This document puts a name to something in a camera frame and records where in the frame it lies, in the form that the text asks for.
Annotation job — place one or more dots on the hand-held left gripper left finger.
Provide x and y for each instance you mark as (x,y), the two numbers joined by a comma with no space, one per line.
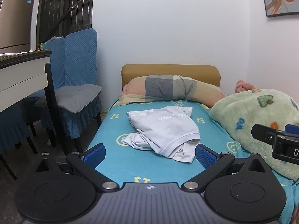
(94,155)

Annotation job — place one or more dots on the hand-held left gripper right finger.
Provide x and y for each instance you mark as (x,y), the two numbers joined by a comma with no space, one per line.
(205,156)

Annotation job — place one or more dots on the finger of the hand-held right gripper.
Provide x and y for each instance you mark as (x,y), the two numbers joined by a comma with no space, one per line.
(262,133)
(293,129)

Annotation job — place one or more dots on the white t-shirt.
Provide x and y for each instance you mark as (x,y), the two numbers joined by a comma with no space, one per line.
(163,126)

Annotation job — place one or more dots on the green printed fleece blanket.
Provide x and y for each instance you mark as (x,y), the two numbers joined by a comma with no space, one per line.
(238,116)

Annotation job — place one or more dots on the bed with teal sheet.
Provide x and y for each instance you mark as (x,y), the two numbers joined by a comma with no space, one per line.
(140,168)

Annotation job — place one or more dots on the pink fluffy cloth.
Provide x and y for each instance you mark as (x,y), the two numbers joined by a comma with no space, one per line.
(243,86)

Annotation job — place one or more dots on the grey cloth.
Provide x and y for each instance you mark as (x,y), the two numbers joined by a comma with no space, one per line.
(72,95)

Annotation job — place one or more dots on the long patchwork pillow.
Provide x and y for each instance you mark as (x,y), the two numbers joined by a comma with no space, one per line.
(163,87)

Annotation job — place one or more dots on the blue covered chair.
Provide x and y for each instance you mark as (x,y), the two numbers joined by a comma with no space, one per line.
(11,123)
(77,58)

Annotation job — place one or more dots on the tan wooden headboard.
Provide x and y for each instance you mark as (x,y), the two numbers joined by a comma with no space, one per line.
(170,70)

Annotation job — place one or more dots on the white table with dark legs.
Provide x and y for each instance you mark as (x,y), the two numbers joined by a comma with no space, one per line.
(21,74)

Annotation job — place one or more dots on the green cup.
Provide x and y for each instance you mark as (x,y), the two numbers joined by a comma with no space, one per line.
(43,46)

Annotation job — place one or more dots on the dark window grille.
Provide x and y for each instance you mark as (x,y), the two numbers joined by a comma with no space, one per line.
(65,9)

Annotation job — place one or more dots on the beige refrigerator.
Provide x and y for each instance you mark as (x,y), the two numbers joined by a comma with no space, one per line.
(14,21)

